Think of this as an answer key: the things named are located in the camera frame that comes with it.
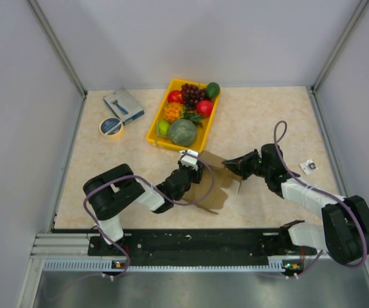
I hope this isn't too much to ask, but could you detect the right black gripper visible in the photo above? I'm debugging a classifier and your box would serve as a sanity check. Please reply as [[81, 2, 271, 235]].
[[222, 149, 270, 180]]

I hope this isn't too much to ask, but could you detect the brown cardboard paper box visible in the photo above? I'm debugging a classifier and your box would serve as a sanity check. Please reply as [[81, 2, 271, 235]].
[[183, 151, 242, 214]]

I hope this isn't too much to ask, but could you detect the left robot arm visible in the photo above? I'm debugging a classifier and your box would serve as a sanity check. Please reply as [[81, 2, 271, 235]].
[[83, 160, 203, 255]]

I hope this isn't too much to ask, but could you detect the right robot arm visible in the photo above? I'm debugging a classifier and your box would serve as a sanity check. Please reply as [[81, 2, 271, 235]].
[[223, 144, 369, 266]]

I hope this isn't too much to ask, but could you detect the razor package box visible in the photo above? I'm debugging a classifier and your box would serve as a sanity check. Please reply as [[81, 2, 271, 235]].
[[103, 87, 144, 125]]

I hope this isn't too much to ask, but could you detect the green cantaloupe melon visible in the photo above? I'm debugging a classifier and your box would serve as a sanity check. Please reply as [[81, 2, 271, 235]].
[[168, 119, 198, 147]]

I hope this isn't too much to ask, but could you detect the yellow plastic tray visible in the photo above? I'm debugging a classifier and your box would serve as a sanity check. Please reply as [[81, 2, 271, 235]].
[[146, 78, 221, 152]]

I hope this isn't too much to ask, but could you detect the small white tag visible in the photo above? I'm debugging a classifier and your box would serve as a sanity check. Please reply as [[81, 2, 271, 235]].
[[300, 159, 318, 175]]

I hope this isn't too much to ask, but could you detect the orange pineapple fruit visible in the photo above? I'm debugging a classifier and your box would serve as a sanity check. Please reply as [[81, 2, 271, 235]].
[[163, 103, 203, 127]]

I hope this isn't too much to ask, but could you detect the red pomegranate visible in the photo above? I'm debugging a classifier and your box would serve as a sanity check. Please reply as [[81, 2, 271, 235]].
[[196, 100, 214, 118]]

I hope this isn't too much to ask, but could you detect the dark red grape bunch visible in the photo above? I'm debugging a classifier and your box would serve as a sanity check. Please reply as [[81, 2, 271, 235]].
[[181, 83, 207, 110]]

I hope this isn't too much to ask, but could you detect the red apple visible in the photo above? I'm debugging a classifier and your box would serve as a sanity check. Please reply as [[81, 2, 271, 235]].
[[167, 90, 184, 104]]

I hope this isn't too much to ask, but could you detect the green avocado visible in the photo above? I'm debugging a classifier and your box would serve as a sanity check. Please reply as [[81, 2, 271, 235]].
[[205, 82, 221, 99]]

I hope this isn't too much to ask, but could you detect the masking tape roll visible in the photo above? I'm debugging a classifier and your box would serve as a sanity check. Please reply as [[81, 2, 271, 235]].
[[99, 117, 124, 140]]

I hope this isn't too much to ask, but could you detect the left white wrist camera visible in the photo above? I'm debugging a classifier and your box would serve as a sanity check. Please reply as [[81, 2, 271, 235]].
[[179, 149, 199, 171]]

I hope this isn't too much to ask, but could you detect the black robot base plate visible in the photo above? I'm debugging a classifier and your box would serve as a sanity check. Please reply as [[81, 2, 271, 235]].
[[87, 227, 304, 267]]

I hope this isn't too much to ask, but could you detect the grey slotted cable duct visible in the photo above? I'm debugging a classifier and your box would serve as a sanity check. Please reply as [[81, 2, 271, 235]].
[[43, 259, 298, 273]]

